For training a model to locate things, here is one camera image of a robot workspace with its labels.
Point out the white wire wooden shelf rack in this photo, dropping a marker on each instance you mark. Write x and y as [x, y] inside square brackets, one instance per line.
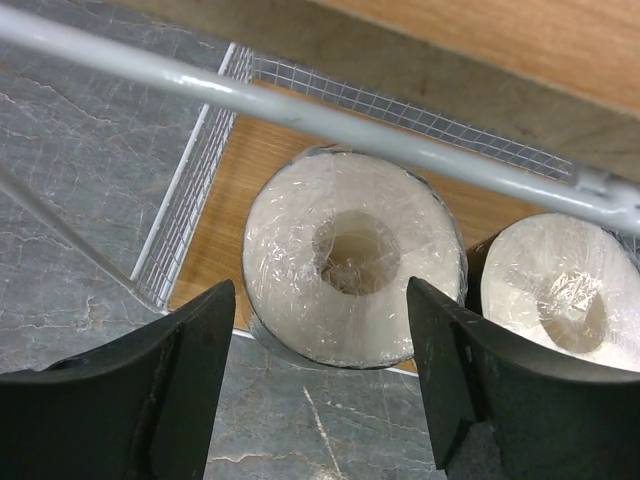
[268, 105]

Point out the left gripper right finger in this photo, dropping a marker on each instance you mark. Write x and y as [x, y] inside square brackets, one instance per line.
[546, 415]

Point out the black roll front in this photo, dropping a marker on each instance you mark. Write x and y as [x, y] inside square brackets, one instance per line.
[329, 246]

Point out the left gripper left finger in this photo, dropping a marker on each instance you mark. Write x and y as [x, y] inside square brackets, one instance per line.
[139, 407]

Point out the black paper towel roll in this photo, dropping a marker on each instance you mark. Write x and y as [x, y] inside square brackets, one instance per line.
[563, 283]

